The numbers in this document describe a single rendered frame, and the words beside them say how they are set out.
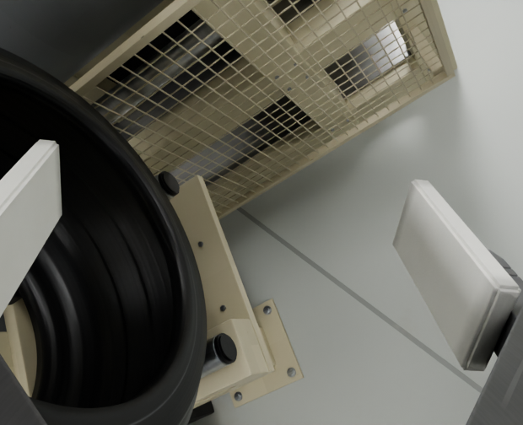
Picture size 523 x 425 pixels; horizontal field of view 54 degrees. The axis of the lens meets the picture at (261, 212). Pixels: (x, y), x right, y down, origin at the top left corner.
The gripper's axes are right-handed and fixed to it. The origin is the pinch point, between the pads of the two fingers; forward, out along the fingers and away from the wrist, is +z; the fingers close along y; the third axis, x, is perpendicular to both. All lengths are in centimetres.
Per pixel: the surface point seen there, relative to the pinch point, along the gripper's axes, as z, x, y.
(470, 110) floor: 127, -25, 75
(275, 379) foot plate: 103, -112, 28
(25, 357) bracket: 50, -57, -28
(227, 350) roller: 38, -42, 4
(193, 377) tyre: 28.1, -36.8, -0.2
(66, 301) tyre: 53, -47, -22
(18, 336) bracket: 52, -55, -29
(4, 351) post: 51, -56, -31
